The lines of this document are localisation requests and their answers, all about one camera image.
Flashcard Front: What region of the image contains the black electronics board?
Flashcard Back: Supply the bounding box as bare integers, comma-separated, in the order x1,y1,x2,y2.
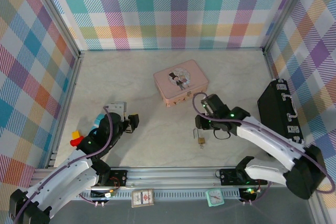
90,187,118,199
239,187,259,200

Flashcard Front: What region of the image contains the teal square clock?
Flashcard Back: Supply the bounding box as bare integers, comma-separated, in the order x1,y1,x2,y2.
205,189,226,207

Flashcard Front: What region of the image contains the black briefcase with metal clasps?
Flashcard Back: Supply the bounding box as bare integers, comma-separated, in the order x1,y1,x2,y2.
257,78,306,146

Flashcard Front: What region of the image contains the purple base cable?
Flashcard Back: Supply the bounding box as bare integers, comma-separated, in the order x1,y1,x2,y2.
240,181,271,205
78,194,104,206

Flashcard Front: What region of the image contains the small brass padlock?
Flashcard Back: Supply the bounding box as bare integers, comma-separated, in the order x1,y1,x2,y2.
193,128,207,146

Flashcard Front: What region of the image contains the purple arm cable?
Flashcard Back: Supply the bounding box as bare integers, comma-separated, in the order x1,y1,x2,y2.
193,91,335,194
12,105,115,224

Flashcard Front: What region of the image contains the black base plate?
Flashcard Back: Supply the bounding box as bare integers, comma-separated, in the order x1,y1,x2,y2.
98,170,128,188
219,168,268,186

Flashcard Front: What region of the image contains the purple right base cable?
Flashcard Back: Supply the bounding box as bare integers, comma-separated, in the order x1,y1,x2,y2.
240,181,271,205

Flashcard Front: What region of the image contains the aluminium frame post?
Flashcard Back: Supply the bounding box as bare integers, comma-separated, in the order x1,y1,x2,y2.
25,0,81,59
262,0,312,55

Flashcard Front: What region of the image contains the black left electronics board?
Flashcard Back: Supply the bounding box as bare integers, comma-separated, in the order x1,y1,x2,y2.
90,187,118,199

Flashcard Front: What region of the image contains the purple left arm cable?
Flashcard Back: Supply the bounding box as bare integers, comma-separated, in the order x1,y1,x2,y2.
12,105,115,224

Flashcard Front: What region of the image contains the pink tin box with couple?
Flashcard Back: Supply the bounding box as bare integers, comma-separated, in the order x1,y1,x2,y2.
153,59,210,108

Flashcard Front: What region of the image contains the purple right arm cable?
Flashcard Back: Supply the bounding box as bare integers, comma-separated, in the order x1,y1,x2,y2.
193,91,335,194

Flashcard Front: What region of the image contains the grey slotted cable duct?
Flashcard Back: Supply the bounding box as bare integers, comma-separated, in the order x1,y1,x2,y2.
76,191,242,201

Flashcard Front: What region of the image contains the aluminium mounting rail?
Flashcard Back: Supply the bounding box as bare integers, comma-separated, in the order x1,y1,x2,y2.
28,166,316,192

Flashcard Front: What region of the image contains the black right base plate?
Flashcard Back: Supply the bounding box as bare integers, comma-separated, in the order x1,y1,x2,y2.
219,168,268,186

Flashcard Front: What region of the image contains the black right electronics board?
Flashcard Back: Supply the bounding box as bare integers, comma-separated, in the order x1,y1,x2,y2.
239,187,259,200

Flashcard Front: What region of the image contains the small framed card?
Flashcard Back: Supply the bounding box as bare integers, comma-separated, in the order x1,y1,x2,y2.
131,188,155,208

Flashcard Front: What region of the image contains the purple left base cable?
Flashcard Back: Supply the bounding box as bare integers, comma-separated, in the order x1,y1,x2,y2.
78,194,104,206

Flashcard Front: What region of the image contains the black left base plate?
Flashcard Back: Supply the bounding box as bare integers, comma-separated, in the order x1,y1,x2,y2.
98,170,128,188

